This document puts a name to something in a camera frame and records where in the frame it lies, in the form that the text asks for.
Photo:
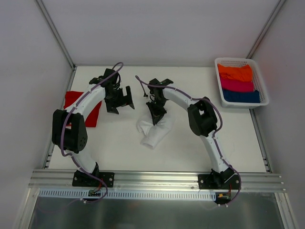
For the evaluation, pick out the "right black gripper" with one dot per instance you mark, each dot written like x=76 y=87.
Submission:
x=155 y=105

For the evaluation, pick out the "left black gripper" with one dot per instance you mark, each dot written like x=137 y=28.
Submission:
x=118 y=100

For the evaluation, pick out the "white t shirt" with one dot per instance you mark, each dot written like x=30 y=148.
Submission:
x=154 y=134

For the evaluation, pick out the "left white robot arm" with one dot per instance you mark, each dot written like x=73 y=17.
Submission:
x=69 y=131

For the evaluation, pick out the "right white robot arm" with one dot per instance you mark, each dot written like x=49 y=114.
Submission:
x=204 y=121

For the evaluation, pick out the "folded red t shirt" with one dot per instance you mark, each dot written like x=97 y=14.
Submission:
x=91 y=120

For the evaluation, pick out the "blue t shirt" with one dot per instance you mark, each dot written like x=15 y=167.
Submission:
x=241 y=97

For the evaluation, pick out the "pink t shirt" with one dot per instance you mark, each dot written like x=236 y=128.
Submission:
x=236 y=86

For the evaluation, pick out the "white plastic basket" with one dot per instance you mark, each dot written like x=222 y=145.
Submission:
x=257 y=81

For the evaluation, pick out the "orange t shirt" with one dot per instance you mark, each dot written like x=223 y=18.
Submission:
x=243 y=74

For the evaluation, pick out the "white slotted cable duct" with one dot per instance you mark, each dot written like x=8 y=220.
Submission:
x=128 y=194

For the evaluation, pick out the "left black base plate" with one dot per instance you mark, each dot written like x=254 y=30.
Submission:
x=81 y=179

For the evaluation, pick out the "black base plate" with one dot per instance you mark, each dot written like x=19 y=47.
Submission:
x=81 y=179
x=213 y=181

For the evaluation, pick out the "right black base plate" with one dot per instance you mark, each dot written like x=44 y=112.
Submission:
x=213 y=181

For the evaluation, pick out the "aluminium mounting rail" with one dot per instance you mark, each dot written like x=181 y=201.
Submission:
x=162 y=181

